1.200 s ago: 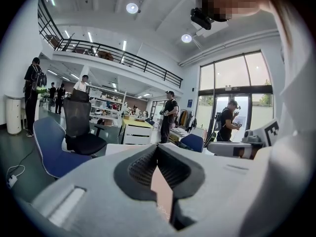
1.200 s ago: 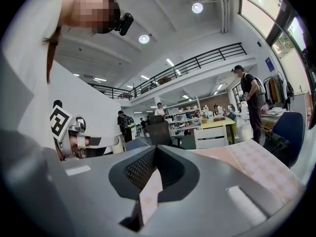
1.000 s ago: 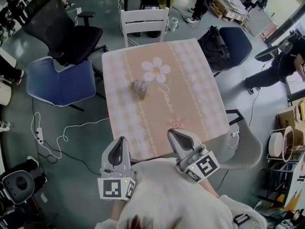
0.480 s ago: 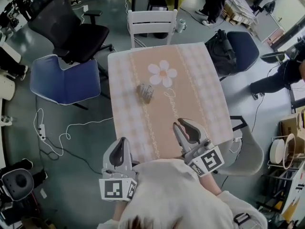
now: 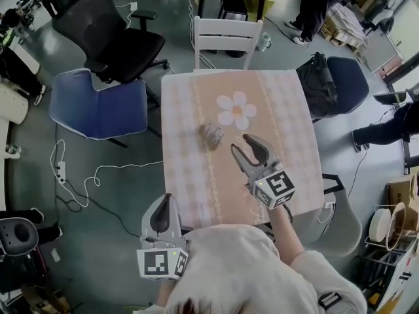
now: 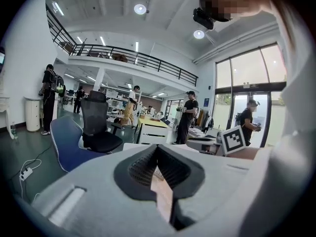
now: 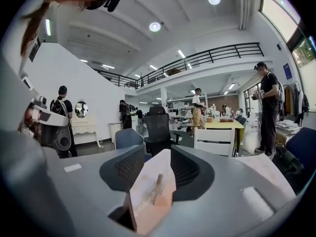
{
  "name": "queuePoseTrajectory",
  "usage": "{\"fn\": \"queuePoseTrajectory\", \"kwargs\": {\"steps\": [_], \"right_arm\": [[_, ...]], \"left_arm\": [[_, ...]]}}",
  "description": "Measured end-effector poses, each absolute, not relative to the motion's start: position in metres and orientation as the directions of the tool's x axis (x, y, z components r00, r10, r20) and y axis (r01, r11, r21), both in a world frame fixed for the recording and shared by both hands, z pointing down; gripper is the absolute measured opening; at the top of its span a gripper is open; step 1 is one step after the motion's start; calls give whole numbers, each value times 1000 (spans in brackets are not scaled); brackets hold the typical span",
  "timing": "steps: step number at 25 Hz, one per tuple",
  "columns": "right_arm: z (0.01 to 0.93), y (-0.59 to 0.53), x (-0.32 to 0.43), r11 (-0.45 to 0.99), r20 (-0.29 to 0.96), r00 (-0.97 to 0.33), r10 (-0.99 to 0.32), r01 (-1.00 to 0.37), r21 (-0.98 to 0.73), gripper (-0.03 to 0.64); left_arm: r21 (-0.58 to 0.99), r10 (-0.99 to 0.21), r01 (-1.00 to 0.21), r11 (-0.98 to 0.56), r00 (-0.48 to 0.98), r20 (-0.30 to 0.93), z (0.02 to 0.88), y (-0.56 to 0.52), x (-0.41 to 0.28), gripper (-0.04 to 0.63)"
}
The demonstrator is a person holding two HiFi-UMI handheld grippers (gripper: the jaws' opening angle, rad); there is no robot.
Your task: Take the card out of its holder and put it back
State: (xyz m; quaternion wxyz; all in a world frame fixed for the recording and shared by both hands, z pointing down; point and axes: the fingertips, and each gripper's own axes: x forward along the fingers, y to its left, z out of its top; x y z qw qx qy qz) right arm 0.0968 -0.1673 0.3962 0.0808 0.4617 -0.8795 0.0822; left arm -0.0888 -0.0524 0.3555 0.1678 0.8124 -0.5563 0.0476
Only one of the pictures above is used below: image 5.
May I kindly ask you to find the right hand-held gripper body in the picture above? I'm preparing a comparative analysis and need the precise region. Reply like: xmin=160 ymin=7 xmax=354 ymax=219
xmin=244 ymin=157 xmax=295 ymax=211

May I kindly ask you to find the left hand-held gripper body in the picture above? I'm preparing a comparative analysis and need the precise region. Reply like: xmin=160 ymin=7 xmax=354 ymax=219
xmin=136 ymin=235 xmax=191 ymax=280

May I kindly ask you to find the person's right forearm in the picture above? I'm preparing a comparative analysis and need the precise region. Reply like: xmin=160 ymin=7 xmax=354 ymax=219
xmin=268 ymin=206 xmax=306 ymax=266

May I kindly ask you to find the person's left forearm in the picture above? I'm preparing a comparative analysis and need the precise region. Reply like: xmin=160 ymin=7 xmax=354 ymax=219
xmin=155 ymin=278 xmax=181 ymax=307

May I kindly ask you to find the peach checked flower tablecloth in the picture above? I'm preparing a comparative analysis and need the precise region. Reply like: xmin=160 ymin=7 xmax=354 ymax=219
xmin=160 ymin=69 xmax=325 ymax=232

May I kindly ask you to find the white charger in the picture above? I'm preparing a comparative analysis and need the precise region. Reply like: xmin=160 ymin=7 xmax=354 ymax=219
xmin=316 ymin=201 xmax=337 ymax=224

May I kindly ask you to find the black backpack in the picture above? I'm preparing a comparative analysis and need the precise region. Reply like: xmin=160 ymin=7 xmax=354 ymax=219
xmin=295 ymin=52 xmax=338 ymax=119

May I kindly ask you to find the grey shell chair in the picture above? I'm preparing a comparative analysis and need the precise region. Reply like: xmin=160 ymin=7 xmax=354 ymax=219
xmin=302 ymin=173 xmax=363 ymax=258

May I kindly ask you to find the person's cream top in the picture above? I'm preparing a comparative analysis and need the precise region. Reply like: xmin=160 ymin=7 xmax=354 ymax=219
xmin=162 ymin=224 xmax=368 ymax=314

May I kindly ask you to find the white water bottle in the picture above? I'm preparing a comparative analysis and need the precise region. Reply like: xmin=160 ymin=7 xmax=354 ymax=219
xmin=257 ymin=32 xmax=273 ymax=52

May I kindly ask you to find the dark blue chair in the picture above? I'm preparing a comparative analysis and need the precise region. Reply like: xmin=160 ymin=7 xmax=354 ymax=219
xmin=312 ymin=56 xmax=371 ymax=124

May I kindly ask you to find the white round disc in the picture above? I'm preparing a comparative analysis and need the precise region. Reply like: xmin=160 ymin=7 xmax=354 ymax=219
xmin=369 ymin=207 xmax=391 ymax=243

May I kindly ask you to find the blue fabric chair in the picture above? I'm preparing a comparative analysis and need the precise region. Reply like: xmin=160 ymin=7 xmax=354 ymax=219
xmin=48 ymin=68 xmax=164 ymax=149

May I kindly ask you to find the white wooden chair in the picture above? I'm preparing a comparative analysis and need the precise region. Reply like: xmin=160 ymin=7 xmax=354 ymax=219
xmin=192 ymin=15 xmax=264 ymax=72

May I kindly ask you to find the brown cardboard box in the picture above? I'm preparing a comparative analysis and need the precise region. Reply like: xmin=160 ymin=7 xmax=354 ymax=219
xmin=385 ymin=173 xmax=419 ymax=241

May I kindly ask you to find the wooden hoop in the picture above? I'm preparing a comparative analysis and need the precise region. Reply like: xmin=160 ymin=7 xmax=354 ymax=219
xmin=386 ymin=202 xmax=409 ymax=251

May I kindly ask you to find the black chair headrest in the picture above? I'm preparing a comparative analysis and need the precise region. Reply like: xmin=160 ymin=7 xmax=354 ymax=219
xmin=0 ymin=217 xmax=40 ymax=258

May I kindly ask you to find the black stool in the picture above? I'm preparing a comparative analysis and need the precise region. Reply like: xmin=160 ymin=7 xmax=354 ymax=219
xmin=218 ymin=0 xmax=249 ymax=21

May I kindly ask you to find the stack of cardboard sheets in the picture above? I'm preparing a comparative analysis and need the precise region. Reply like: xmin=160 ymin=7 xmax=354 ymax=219
xmin=321 ymin=3 xmax=371 ymax=54

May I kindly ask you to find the white board with black marks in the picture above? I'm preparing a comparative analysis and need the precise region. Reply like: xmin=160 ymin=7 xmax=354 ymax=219
xmin=376 ymin=240 xmax=419 ymax=314

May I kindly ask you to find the white table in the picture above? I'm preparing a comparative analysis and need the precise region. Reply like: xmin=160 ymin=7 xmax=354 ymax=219
xmin=0 ymin=82 xmax=31 ymax=211

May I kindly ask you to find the black mesh office chair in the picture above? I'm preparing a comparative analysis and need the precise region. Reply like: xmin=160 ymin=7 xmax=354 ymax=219
xmin=51 ymin=0 xmax=170 ymax=85

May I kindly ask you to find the black floor cable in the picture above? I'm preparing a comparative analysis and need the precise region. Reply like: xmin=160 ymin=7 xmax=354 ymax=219
xmin=53 ymin=174 xmax=142 ymax=239

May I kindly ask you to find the white power cable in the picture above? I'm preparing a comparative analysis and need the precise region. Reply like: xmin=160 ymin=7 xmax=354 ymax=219
xmin=48 ymin=138 xmax=164 ymax=209

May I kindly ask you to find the black strap buckle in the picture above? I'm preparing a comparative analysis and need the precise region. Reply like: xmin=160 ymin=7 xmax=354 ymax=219
xmin=317 ymin=291 xmax=343 ymax=310

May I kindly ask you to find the black wire rack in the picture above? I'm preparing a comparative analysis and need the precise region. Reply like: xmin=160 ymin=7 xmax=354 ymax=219
xmin=358 ymin=236 xmax=416 ymax=294

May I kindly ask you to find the thin white cable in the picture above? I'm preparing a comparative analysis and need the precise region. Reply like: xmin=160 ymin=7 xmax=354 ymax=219
xmin=187 ymin=0 xmax=217 ymax=70

